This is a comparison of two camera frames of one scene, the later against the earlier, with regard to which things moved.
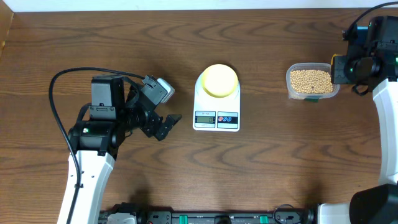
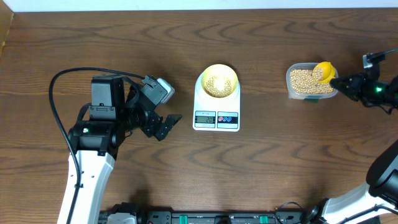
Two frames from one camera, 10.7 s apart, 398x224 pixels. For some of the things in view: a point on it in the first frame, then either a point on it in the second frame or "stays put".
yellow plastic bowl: x=219 y=80 stays put
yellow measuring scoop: x=333 y=56 → x=323 y=72
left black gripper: x=151 y=127 stays put
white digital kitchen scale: x=211 y=113 stays put
